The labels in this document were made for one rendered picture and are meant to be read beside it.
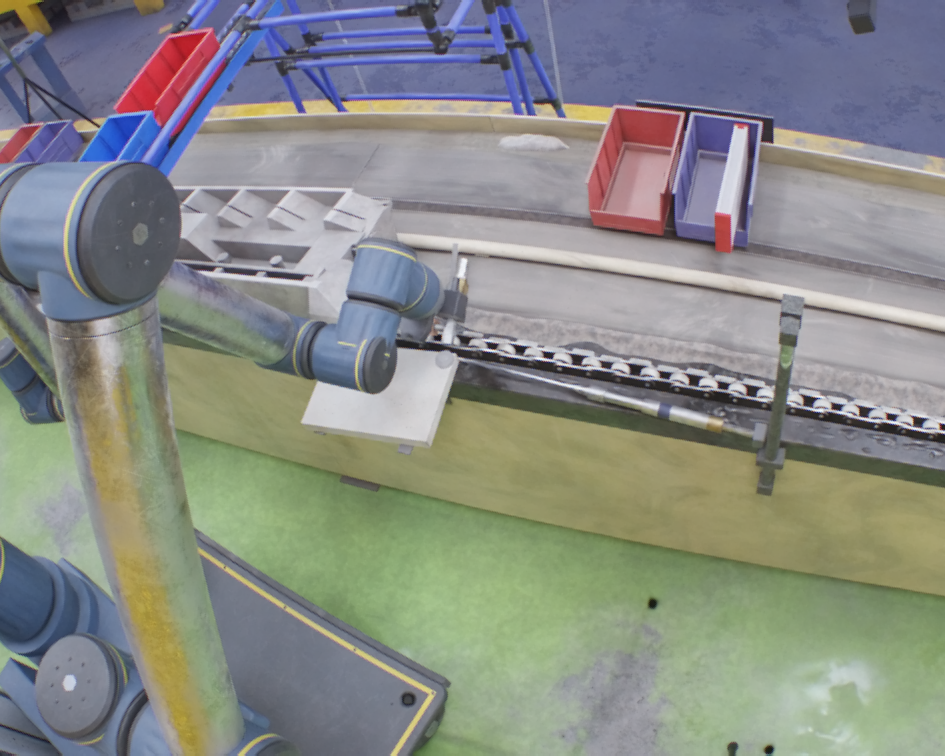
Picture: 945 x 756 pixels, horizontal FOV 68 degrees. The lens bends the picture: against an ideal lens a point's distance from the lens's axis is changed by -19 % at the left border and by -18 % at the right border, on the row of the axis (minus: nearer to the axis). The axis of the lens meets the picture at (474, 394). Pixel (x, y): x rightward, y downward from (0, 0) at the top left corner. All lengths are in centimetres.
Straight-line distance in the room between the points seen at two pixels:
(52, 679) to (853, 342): 173
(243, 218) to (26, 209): 134
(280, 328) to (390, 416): 40
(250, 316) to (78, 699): 72
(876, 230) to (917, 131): 165
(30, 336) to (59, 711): 91
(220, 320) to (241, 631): 110
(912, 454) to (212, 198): 188
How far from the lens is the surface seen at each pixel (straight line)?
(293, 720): 208
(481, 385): 177
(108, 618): 188
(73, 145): 344
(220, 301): 131
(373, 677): 203
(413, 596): 245
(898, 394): 179
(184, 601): 103
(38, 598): 177
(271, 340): 144
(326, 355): 145
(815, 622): 232
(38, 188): 88
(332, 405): 182
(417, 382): 178
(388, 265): 145
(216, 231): 218
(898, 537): 200
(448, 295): 166
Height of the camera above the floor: 220
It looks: 54 degrees down
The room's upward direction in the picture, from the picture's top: 23 degrees counter-clockwise
